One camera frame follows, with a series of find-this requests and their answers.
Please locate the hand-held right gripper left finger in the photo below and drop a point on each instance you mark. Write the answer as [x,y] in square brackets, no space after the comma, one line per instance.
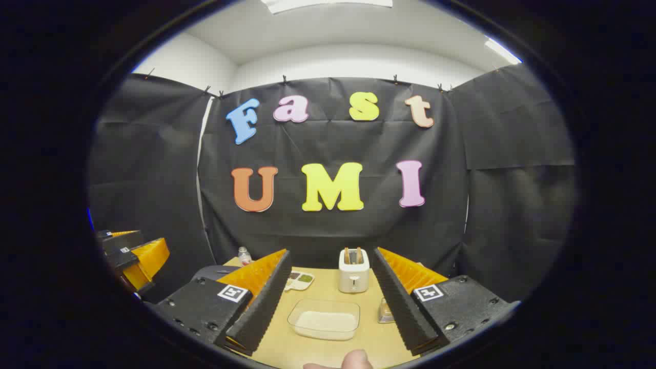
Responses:
[266,302]

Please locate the dark grey rice cooker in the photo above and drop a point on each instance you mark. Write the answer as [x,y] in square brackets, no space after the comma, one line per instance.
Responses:
[210,271]

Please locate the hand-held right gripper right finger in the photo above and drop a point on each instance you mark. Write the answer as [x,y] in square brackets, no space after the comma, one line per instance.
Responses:
[397,302]

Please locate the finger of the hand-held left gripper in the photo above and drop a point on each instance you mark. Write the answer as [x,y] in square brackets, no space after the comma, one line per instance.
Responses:
[146,259]
[120,240]

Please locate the white divided seasoning dish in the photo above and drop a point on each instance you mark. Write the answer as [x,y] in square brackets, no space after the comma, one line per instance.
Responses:
[300,280]

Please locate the ceiling light panel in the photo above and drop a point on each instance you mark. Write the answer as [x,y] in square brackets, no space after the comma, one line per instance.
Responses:
[328,4]
[502,51]

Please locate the white uncooked rice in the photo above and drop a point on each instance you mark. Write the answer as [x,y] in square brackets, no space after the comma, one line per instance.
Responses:
[325,324]

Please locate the clear plastic rice container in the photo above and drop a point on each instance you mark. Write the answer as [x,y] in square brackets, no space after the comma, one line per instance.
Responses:
[324,320]

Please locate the white toaster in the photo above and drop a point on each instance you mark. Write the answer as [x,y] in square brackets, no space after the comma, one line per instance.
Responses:
[353,279]

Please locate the small clear bottle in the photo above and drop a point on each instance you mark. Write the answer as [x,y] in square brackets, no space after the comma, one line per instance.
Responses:
[245,257]

